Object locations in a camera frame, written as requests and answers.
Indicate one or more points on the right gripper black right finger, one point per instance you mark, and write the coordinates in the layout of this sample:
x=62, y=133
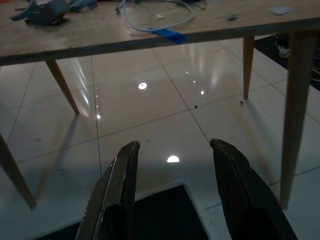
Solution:
x=242, y=195

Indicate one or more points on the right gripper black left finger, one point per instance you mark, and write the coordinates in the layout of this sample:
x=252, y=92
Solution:
x=117, y=190

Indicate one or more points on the black floor mat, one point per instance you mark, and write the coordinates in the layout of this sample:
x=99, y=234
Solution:
x=160, y=215

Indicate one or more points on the light wooden table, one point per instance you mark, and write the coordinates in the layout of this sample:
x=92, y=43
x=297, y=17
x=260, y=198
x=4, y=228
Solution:
x=75, y=37

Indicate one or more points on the blue tape strip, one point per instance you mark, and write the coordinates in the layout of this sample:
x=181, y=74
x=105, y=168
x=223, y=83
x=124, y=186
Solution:
x=172, y=35

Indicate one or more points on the small white scrap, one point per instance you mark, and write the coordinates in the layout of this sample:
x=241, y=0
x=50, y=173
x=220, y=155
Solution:
x=160, y=16

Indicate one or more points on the small blue plastic part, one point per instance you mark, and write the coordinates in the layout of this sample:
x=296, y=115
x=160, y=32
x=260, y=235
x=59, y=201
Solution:
x=83, y=5

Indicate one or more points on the white square pad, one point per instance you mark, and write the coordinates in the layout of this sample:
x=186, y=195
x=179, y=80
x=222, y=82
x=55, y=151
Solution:
x=280, y=10

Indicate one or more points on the grey blue plastic part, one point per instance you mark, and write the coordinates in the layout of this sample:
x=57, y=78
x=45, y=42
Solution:
x=45, y=13

